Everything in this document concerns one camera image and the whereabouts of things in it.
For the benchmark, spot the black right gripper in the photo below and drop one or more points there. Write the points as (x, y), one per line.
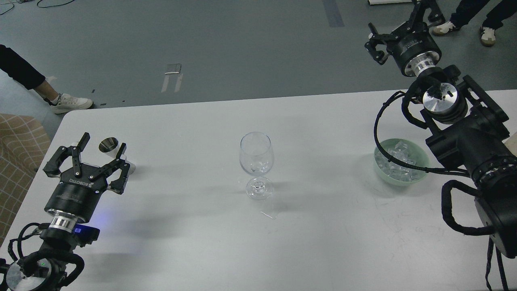
(410, 43)

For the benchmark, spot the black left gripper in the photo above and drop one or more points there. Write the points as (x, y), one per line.
(79, 189)

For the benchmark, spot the silver metal jigger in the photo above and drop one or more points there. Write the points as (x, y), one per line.
(110, 146)

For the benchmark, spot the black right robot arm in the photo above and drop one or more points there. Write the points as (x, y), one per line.
(467, 133)

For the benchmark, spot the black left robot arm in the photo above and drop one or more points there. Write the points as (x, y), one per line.
(43, 253)

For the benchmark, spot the clear wine glass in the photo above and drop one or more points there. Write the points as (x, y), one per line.
(256, 158)

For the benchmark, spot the beige checked cushion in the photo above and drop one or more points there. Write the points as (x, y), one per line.
(23, 145)

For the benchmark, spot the green bowl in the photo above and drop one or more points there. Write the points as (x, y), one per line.
(403, 150)

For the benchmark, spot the seated person in black trousers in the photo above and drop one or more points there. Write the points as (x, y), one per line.
(26, 75)

